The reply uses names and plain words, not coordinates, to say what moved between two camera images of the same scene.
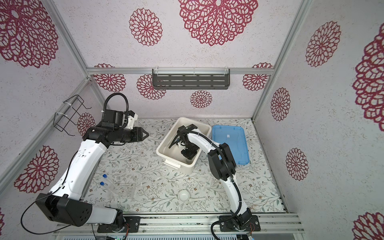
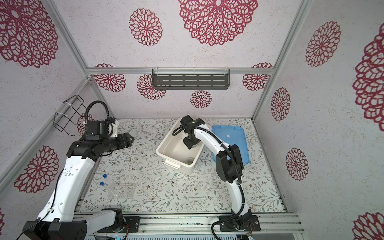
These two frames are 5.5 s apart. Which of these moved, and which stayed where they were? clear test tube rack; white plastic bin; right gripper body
Moved: right gripper body
Stayed: clear test tube rack; white plastic bin
